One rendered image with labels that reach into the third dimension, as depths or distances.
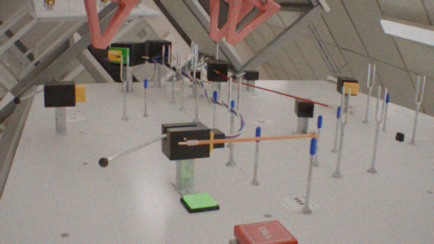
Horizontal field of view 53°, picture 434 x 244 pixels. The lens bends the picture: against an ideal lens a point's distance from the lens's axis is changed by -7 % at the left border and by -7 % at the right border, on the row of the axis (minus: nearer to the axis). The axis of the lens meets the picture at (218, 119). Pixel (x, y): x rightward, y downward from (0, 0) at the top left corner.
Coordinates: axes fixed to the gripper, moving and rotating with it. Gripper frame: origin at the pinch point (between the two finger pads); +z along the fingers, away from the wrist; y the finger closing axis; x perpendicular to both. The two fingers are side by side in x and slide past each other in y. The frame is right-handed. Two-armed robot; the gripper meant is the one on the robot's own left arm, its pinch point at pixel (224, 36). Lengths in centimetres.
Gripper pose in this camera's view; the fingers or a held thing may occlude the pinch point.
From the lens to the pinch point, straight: 62.4
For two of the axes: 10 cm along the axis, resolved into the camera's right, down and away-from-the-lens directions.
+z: -4.3, 9.0, 0.5
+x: -8.2, -3.6, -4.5
